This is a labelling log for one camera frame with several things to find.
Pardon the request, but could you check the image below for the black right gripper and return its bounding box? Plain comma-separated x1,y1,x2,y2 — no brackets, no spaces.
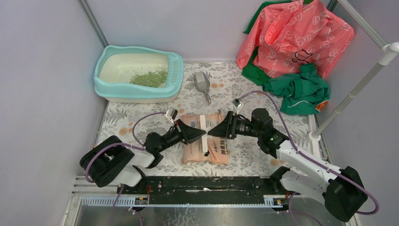
207,111,262,140

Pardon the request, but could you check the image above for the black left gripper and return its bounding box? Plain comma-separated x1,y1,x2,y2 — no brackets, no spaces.
157,118,206,153

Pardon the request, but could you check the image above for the pink cat litter bag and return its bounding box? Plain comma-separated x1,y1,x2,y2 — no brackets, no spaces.
181,110,229,164

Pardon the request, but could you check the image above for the silver metal scoop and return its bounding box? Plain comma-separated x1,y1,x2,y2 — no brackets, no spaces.
194,72,211,104

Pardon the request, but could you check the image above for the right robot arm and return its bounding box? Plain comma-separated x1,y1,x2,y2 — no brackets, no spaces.
208,108,368,222

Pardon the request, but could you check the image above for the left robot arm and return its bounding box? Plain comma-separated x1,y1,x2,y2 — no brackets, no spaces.
79,120,206,194

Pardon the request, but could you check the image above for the green cat litter pile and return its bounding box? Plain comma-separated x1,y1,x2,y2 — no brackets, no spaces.
129,68,168,88

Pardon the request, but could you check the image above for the teal litter box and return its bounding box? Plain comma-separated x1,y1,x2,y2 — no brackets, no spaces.
94,45,184,103

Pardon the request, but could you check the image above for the floral patterned table mat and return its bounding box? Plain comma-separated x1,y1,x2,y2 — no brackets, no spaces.
90,63,327,177

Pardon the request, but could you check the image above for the green cloth garment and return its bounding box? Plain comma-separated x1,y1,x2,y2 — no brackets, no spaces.
241,1,330,115

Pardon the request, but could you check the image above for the pink printed garment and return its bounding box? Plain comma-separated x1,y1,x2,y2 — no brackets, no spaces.
236,0,354,79

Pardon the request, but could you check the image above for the white pipe rack stand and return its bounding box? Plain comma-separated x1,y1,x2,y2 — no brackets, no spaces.
308,42,399,147

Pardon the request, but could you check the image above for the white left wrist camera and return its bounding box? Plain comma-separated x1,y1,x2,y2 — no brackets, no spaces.
165,107,178,124

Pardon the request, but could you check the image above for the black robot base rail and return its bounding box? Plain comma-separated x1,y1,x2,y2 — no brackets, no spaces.
117,176,293,205

